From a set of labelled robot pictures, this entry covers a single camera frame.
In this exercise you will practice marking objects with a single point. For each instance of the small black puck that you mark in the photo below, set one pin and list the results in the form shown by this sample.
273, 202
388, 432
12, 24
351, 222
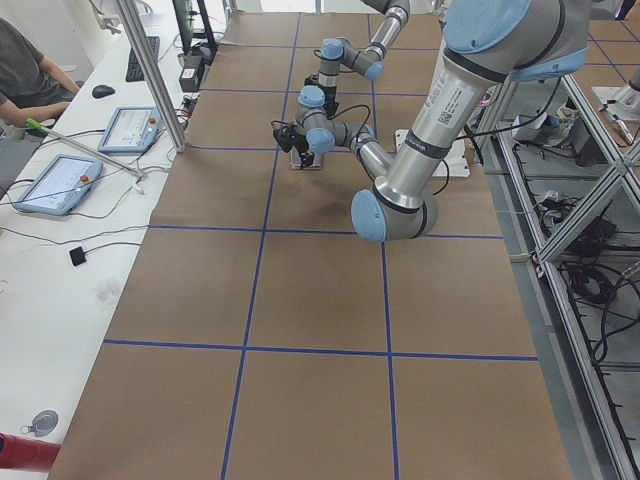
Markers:
78, 256

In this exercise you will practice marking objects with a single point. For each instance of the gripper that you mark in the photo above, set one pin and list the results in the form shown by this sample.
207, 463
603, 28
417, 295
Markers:
302, 146
330, 100

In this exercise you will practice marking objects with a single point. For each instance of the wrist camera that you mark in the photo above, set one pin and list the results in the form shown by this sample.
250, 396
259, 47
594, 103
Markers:
311, 80
285, 137

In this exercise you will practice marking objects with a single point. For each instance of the far teach pendant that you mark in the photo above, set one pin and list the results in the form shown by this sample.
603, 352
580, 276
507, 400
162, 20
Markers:
131, 130

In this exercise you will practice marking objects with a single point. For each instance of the aluminium frame post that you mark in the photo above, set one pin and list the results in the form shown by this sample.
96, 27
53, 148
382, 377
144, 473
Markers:
138, 40

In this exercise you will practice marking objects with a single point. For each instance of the near teach pendant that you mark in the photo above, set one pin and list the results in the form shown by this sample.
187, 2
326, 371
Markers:
60, 186

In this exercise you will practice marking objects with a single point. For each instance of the black computer mouse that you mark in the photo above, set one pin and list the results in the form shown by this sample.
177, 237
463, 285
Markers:
101, 91

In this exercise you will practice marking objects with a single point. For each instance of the red cylinder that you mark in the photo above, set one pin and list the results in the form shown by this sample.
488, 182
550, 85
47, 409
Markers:
27, 454

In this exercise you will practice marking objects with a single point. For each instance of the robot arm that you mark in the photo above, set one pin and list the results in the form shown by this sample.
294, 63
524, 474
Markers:
368, 62
484, 42

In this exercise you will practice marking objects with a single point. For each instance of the seated person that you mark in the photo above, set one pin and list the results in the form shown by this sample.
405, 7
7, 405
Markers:
32, 85

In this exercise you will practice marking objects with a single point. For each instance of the pink and grey towel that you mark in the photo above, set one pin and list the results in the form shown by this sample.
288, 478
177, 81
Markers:
306, 160

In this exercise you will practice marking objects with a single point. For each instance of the teach pendant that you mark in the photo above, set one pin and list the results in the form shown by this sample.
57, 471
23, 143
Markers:
131, 130
60, 186

